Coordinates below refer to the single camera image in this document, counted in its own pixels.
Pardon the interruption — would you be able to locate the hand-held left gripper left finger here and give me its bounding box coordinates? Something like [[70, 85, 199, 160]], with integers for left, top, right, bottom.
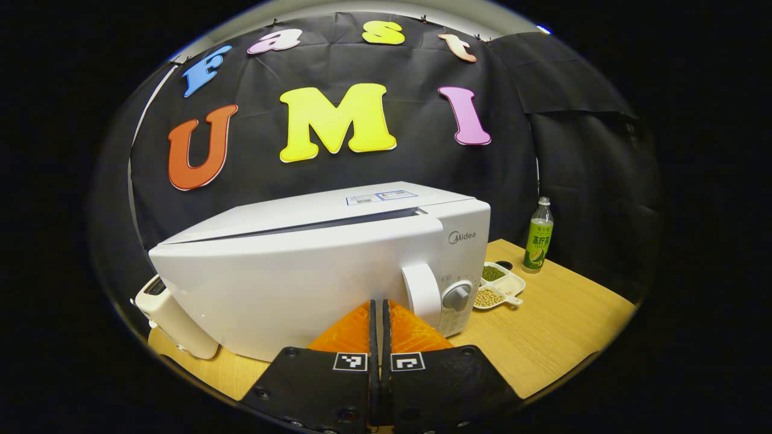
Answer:
[[239, 300, 379, 434]]

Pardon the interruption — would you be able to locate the white toaster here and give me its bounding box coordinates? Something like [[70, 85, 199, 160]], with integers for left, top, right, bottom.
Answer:
[[134, 274, 220, 360]]

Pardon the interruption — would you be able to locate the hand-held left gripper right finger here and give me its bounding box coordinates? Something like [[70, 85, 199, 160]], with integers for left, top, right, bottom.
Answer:
[[382, 300, 522, 432]]

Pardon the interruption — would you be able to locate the white divided dish of beans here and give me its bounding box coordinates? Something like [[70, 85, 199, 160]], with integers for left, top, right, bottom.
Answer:
[[472, 262, 527, 310]]

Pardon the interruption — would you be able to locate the white microwave oven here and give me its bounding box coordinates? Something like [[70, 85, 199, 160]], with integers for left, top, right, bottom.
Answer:
[[148, 181, 492, 362]]

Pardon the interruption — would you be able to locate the black backdrop cloth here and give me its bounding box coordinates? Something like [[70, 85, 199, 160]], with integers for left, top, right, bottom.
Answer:
[[90, 12, 661, 302]]

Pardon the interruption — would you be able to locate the green label drink bottle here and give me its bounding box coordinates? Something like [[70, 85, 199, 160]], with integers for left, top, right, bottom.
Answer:
[[522, 197, 554, 274]]

